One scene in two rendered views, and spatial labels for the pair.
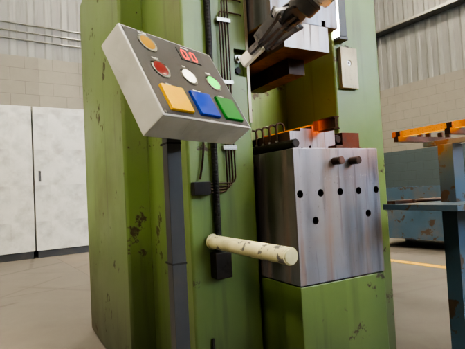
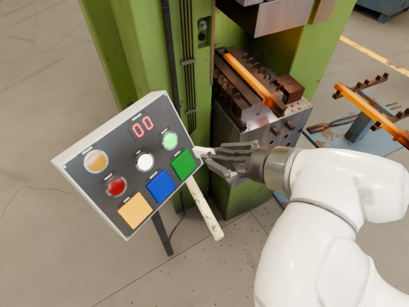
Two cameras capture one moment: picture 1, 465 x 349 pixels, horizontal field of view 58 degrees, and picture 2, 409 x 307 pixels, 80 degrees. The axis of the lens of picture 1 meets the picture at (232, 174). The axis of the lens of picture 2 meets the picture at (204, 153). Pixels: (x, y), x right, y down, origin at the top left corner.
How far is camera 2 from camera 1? 110 cm
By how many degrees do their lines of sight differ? 55
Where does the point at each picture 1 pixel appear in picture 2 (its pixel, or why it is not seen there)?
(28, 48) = not seen: outside the picture
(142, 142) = (118, 52)
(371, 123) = (327, 46)
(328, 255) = not seen: hidden behind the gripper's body
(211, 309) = not seen: hidden behind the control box
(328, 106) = (292, 34)
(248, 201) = (205, 134)
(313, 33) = (294, 7)
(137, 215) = (127, 103)
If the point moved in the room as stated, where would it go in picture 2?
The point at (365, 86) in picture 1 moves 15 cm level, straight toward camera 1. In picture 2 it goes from (339, 10) to (338, 26)
